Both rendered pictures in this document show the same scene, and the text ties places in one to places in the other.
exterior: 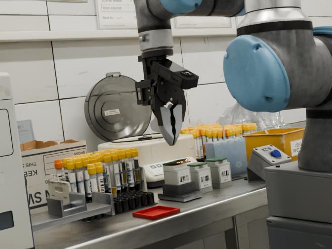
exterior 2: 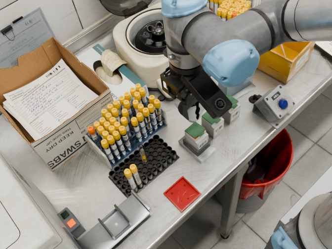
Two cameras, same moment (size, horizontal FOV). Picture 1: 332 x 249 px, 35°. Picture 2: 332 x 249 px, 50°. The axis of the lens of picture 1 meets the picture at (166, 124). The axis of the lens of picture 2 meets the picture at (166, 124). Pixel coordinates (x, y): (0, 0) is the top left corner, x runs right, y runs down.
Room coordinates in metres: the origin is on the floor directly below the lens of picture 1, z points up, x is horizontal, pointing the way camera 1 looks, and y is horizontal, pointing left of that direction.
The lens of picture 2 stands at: (0.68, 0.02, 1.71)
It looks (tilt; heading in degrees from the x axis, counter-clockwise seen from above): 56 degrees down; 4
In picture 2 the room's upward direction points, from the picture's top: 10 degrees counter-clockwise
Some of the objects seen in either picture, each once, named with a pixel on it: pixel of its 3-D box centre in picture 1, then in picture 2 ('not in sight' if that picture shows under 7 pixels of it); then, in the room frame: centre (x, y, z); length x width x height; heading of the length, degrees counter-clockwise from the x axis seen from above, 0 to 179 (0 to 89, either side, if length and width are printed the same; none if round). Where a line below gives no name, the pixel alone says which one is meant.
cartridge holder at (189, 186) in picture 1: (179, 190); (196, 144); (1.16, -0.01, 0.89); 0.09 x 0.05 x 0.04; 39
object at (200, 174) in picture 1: (198, 177); (212, 123); (1.21, -0.06, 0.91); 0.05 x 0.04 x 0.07; 38
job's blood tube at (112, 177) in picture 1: (113, 185); (143, 155); (1.11, 0.13, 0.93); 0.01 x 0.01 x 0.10
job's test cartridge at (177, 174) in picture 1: (177, 178); (196, 138); (1.16, -0.01, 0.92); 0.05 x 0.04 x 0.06; 39
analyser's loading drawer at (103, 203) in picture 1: (56, 211); (108, 230); (0.94, 0.22, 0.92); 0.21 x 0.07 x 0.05; 128
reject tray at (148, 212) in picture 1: (156, 212); (182, 193); (1.02, 0.04, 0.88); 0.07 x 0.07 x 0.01; 38
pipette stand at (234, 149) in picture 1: (227, 159); (236, 78); (1.34, -0.15, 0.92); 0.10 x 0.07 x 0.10; 120
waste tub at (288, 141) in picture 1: (277, 149); (282, 50); (1.43, -0.30, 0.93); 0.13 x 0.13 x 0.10; 43
